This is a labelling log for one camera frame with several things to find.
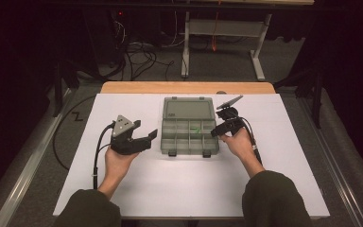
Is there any person's left hand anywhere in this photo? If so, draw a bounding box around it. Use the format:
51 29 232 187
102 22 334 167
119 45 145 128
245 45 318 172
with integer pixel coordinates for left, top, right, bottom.
104 146 140 178

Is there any white cable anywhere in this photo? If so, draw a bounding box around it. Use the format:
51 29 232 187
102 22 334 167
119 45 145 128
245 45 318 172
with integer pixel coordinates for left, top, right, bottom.
168 10 185 48

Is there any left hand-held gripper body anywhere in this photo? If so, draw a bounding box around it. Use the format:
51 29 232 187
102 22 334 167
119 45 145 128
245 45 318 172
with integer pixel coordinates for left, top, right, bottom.
110 114 154 156

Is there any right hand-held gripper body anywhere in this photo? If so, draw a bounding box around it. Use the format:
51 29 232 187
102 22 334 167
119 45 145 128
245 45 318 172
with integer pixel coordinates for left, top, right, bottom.
216 95 247 133

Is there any wooden table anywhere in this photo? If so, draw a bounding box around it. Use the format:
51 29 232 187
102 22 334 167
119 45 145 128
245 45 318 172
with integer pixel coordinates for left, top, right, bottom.
99 80 277 95

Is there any black metal stand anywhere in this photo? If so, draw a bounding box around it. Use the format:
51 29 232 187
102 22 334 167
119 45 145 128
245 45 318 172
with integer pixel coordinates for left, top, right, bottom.
50 60 80 118
273 69 326 130

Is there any orange cable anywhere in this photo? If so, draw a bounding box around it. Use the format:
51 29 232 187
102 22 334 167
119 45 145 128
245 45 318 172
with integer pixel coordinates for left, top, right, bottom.
211 0 222 52

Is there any aluminium floor rail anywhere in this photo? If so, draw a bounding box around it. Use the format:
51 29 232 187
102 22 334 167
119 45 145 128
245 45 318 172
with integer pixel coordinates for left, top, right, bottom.
296 94 363 227
0 88 74 227

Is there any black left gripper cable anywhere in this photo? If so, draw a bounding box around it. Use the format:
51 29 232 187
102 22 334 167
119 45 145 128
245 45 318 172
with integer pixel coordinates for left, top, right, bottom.
92 122 116 191

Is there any tangle of black floor cables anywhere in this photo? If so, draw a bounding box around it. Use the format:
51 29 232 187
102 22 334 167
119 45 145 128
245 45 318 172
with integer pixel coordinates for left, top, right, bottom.
107 41 176 81

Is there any long black floor cable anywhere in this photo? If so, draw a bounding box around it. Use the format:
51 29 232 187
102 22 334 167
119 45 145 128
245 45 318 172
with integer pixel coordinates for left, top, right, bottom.
52 94 97 172

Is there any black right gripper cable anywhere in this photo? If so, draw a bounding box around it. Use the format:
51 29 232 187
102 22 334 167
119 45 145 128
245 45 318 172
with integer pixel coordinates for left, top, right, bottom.
239 116 264 166

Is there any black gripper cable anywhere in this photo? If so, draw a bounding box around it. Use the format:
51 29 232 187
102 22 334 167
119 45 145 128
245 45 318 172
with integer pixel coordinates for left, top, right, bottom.
92 122 116 191
239 116 264 166

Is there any person's right hand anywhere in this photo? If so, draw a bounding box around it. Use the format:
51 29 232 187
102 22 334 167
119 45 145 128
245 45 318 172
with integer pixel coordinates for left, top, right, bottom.
219 127 266 179

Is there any transparent grey compartment box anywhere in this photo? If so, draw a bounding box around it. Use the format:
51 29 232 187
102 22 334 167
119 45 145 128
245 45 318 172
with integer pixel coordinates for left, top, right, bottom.
160 96 220 159

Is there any dark device with red light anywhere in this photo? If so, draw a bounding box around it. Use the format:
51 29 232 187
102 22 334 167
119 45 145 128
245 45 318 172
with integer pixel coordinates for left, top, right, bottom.
108 8 130 42

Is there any white metal desk frame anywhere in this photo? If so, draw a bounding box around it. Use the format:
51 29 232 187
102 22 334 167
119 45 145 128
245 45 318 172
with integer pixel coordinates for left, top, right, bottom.
181 10 273 81

